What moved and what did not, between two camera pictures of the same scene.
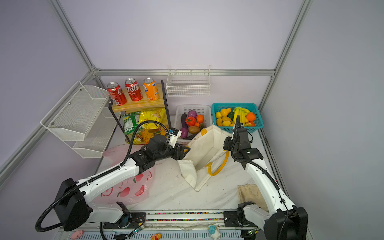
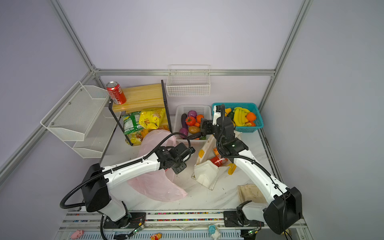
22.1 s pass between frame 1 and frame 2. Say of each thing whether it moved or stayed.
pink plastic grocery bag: moved
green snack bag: stayed
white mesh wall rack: stayed
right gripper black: moved
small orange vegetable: stayed
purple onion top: stayed
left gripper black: moved
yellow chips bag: stayed
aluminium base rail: stayed
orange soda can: moved
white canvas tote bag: moved
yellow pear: stayed
